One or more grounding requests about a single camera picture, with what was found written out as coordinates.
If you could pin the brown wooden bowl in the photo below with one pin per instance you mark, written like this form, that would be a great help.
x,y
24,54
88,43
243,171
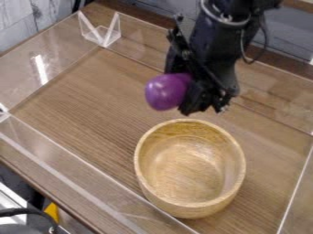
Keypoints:
x,y
190,167

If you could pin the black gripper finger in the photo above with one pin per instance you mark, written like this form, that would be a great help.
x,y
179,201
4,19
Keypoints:
x,y
220,84
195,100

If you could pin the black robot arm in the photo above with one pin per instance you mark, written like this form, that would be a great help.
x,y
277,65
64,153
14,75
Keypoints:
x,y
207,45

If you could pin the clear acrylic table wall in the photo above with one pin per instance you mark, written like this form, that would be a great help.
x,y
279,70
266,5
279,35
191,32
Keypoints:
x,y
105,206

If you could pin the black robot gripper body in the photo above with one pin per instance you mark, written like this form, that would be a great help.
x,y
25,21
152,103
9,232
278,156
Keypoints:
x,y
216,36

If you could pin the purple toy eggplant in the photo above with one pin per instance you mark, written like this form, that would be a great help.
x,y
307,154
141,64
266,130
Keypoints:
x,y
165,90

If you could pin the clear acrylic corner bracket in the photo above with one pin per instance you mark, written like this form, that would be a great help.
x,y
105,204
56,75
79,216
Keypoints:
x,y
100,35

